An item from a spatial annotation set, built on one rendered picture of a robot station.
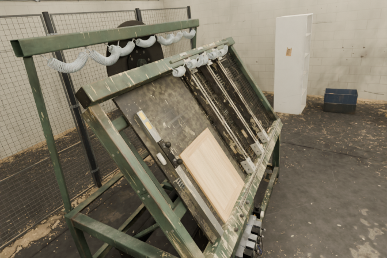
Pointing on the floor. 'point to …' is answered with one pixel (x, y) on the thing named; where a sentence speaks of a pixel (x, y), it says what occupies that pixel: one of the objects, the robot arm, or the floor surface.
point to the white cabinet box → (292, 62)
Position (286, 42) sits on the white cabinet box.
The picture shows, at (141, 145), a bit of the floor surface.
